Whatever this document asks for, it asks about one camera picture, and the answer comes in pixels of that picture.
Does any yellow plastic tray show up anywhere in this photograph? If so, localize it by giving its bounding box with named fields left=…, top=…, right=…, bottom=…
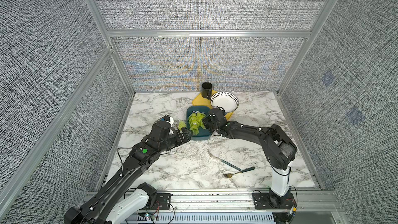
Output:
left=192, top=90, right=234, bottom=120

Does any yellow shuttlecock one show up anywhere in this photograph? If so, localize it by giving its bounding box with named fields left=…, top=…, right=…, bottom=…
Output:
left=188, top=111, right=206, bottom=135

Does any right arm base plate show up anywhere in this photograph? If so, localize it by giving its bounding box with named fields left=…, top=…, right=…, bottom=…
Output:
left=252, top=190, right=296, bottom=209

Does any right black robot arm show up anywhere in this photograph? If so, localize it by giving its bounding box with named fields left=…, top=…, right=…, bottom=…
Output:
left=202, top=107, right=298, bottom=198

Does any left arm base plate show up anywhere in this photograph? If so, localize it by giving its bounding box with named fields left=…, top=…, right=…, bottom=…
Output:
left=147, top=193, right=172, bottom=211

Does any aluminium front rail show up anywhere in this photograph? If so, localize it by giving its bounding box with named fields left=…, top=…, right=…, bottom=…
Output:
left=158, top=187, right=343, bottom=213

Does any green handled fork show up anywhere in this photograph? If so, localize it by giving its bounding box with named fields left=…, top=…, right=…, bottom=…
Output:
left=222, top=167, right=256, bottom=178

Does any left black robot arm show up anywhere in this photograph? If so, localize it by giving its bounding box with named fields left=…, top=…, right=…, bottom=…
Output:
left=64, top=119, right=193, bottom=224

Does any black cup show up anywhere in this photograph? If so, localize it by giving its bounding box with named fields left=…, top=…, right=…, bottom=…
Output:
left=201, top=82, right=212, bottom=100

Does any white patterned plate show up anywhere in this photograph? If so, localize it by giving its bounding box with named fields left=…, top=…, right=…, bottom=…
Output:
left=210, top=91, right=239, bottom=113

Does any green handled knife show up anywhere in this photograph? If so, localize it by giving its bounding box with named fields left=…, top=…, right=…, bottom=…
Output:
left=207, top=149, right=241, bottom=171

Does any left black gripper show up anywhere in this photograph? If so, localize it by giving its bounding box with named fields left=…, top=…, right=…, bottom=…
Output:
left=159, top=126, right=193, bottom=153

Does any teal plastic storage box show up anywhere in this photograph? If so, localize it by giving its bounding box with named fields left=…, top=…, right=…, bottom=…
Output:
left=186, top=105, right=211, bottom=141

